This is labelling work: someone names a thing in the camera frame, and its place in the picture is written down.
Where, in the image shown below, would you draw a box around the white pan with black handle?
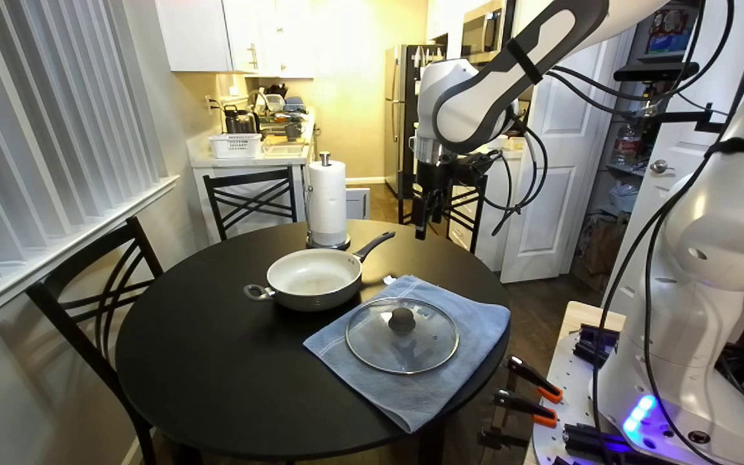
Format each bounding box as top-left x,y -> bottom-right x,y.
243,229 -> 398,315

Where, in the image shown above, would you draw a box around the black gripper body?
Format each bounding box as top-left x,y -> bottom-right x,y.
411,157 -> 464,219

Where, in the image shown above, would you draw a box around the white vertical window blinds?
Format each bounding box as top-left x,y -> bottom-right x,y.
0,0 -> 181,334

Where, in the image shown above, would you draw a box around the blue cloth towel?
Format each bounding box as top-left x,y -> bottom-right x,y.
300,273 -> 514,437

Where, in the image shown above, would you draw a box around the black spring clamp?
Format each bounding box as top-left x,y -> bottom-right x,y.
477,423 -> 532,452

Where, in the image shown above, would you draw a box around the white upper kitchen cabinets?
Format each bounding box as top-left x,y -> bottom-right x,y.
154,0 -> 320,82

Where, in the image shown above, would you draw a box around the dark refrigerator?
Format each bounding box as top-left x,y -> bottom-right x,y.
380,38 -> 451,202

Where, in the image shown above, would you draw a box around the black clamp with orange tips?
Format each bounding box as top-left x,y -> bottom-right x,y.
508,351 -> 566,406
492,388 -> 561,432

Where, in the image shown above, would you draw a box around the pantry shelf with items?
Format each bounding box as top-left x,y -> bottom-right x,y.
572,85 -> 652,295

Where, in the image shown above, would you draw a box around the white kitchen counter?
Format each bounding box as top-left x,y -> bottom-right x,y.
185,129 -> 315,245

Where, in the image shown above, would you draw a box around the countertop appliances clutter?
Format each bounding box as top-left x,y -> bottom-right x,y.
217,81 -> 310,144

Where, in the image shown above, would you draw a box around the white robot base table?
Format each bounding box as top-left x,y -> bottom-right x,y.
530,298 -> 694,465

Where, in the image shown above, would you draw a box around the white panel door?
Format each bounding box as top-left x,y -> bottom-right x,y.
499,37 -> 625,288

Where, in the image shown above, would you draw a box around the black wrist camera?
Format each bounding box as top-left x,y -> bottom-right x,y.
453,147 -> 505,187

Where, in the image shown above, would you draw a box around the white plastic bin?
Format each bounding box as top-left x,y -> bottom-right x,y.
208,129 -> 266,162

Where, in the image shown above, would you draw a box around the white paper towel roll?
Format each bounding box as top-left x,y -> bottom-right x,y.
306,157 -> 353,248

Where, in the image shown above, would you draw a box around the glass lid with black knob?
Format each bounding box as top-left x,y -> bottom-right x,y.
341,298 -> 464,379

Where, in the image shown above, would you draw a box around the black blue mounting clamp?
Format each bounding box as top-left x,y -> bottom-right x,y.
572,324 -> 623,368
563,422 -> 639,459

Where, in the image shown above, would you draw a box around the microwave oven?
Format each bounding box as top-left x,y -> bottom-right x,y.
458,3 -> 510,64

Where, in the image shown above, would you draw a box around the black metal chair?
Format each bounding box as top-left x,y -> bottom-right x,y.
24,214 -> 169,465
201,166 -> 302,245
444,173 -> 489,255

